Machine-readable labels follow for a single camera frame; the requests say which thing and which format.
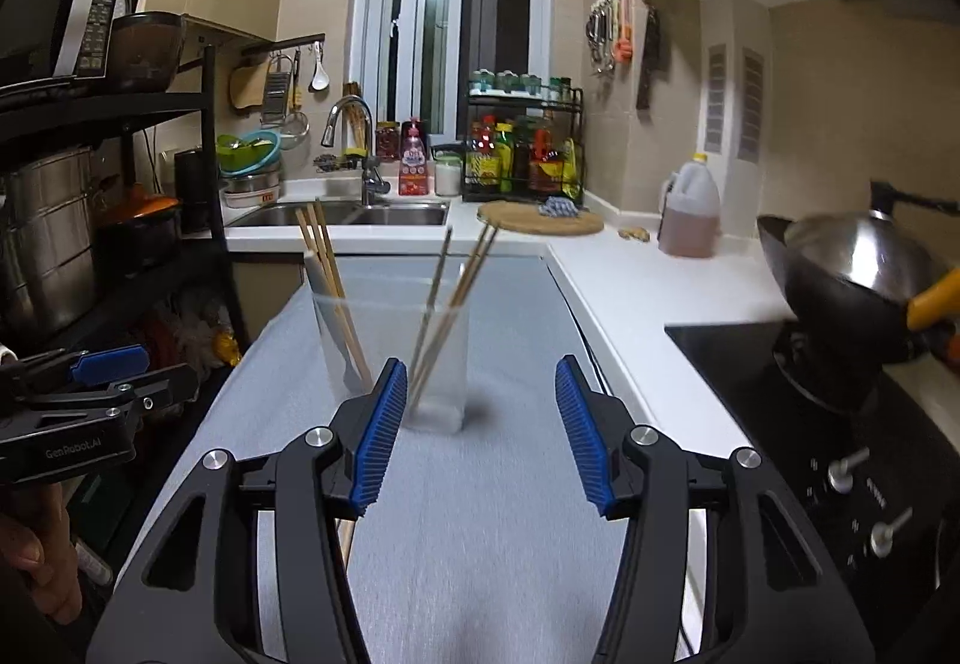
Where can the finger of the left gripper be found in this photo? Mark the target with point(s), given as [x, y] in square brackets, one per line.
[159, 390]
[109, 366]

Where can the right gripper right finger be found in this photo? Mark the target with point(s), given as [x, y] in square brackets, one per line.
[772, 592]

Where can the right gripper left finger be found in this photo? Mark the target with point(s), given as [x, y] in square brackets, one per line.
[189, 593]

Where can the wooden chopstick crossing fork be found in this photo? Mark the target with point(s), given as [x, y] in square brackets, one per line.
[350, 377]

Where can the wooden chopstick single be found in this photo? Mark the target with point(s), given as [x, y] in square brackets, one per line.
[439, 320]

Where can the chrome kitchen faucet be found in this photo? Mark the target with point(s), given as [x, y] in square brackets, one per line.
[371, 184]

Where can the person's left hand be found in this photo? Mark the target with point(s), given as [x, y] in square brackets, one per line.
[36, 541]

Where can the large steel stock pot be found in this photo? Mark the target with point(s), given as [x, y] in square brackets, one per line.
[52, 236]

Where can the clear plastic utensil holder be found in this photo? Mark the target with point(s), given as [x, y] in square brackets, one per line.
[387, 296]

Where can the green colander bowl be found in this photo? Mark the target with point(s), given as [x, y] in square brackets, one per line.
[243, 155]

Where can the stainless steel sink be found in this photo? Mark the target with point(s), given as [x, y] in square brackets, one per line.
[346, 213]

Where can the metal box grater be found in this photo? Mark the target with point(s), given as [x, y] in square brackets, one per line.
[276, 90]

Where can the red dish soap bottle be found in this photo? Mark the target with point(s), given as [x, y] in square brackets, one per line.
[414, 162]

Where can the black wok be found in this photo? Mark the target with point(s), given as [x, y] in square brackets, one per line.
[859, 278]

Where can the hanging white ladle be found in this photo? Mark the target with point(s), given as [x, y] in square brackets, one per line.
[320, 80]

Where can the microwave oven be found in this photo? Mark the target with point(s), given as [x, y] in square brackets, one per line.
[57, 39]

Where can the oil jug with yellow cap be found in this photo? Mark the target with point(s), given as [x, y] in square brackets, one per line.
[690, 211]

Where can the round wooden cutting board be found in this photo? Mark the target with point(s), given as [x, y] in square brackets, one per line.
[527, 219]

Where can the black spice rack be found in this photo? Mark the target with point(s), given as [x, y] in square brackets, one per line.
[524, 146]

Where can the hanging black cleaver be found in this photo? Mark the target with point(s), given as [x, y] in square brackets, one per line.
[650, 59]

